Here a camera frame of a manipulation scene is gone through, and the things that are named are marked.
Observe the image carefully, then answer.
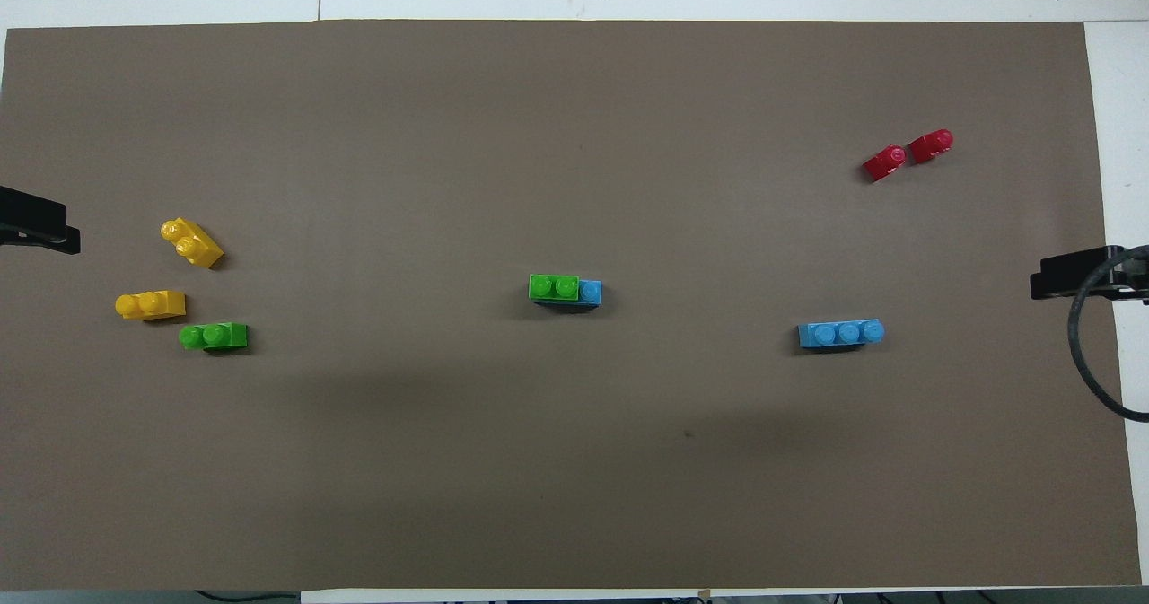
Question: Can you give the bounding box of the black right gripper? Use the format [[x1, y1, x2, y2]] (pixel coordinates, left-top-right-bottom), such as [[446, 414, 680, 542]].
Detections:
[[1030, 245, 1149, 305]]

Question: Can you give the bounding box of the blue three-stud toy brick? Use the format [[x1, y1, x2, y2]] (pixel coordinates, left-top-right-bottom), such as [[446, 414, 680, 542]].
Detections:
[[539, 279, 603, 311], [798, 319, 886, 351]]

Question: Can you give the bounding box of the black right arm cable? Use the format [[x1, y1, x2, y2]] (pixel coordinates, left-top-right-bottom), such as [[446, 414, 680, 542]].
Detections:
[[1066, 249, 1149, 423]]

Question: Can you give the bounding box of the green two-stud toy brick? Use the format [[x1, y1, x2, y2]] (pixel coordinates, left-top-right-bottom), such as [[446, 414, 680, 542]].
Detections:
[[179, 321, 250, 353], [528, 273, 582, 304]]

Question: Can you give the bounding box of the yellow two-stud toy brick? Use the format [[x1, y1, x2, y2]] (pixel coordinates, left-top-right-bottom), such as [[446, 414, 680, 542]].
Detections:
[[115, 290, 188, 321], [160, 217, 224, 270]]

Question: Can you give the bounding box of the black floor cable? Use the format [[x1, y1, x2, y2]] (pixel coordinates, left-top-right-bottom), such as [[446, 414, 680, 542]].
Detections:
[[193, 589, 302, 604]]

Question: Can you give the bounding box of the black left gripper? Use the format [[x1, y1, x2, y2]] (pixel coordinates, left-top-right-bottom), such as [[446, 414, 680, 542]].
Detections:
[[0, 186, 82, 256]]

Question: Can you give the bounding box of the red one-stud toy brick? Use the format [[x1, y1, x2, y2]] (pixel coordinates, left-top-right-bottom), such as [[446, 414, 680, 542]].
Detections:
[[908, 128, 954, 164], [863, 144, 908, 183]]

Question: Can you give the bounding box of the brown paper table mat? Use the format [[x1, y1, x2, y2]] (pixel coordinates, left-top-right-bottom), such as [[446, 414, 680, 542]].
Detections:
[[0, 19, 1143, 591]]

